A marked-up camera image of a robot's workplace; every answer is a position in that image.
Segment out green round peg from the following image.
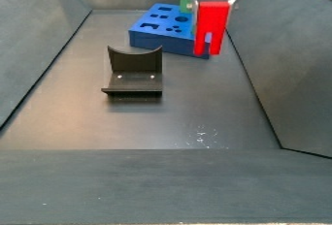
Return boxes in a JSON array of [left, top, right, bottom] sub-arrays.
[[179, 0, 191, 14]]

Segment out black curved fixture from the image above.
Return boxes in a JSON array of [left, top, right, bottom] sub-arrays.
[[102, 47, 163, 95]]

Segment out red square-circle block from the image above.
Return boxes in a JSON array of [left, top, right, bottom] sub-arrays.
[[193, 1, 230, 55]]

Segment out blue foam peg board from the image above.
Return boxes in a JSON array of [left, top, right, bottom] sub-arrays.
[[129, 3, 210, 59]]

